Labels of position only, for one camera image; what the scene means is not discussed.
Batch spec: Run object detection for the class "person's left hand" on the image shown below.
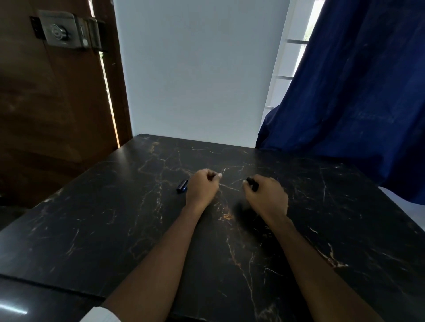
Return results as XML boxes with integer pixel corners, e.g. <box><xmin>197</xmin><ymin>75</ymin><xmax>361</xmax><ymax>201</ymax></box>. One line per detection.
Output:
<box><xmin>185</xmin><ymin>169</ymin><xmax>222</xmax><ymax>209</ymax></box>

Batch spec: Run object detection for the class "person's right hand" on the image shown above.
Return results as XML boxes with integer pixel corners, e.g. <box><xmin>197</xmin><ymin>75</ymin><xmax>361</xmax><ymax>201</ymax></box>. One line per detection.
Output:
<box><xmin>242</xmin><ymin>175</ymin><xmax>289</xmax><ymax>223</ymax></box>

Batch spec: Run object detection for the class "person's left forearm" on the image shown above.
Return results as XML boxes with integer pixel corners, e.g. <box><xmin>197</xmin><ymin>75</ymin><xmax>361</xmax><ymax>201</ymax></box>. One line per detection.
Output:
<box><xmin>99</xmin><ymin>202</ymin><xmax>204</xmax><ymax>322</ymax></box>

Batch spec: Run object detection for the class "person's right forearm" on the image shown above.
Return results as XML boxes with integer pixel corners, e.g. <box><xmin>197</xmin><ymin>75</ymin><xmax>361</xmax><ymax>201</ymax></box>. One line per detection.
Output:
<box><xmin>266</xmin><ymin>214</ymin><xmax>386</xmax><ymax>322</ymax></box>

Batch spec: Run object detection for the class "white window with grille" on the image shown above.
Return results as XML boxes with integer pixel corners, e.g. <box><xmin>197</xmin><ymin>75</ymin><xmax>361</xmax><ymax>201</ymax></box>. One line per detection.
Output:
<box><xmin>261</xmin><ymin>0</ymin><xmax>326</xmax><ymax>127</ymax></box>

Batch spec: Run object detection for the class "dark blue curtain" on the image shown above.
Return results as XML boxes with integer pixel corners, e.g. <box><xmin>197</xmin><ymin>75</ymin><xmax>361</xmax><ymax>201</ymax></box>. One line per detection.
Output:
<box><xmin>256</xmin><ymin>0</ymin><xmax>425</xmax><ymax>205</ymax></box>

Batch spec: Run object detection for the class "white ledge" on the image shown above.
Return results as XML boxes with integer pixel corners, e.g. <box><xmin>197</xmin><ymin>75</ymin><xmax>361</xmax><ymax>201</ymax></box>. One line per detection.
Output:
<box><xmin>379</xmin><ymin>187</ymin><xmax>425</xmax><ymax>231</ymax></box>

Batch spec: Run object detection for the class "brown wooden door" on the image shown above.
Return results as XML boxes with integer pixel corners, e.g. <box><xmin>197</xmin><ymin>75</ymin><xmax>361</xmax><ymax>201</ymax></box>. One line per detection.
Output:
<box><xmin>0</xmin><ymin>0</ymin><xmax>133</xmax><ymax>208</ymax></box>

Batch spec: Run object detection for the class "white shirt sleeve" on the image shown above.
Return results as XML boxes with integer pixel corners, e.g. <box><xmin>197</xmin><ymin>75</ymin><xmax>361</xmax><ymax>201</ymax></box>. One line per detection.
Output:
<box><xmin>80</xmin><ymin>306</ymin><xmax>122</xmax><ymax>322</ymax></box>

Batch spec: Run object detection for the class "grey metal door lock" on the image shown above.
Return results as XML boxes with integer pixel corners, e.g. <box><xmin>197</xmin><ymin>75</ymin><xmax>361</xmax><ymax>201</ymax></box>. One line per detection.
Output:
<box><xmin>30</xmin><ymin>10</ymin><xmax>106</xmax><ymax>52</ymax></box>

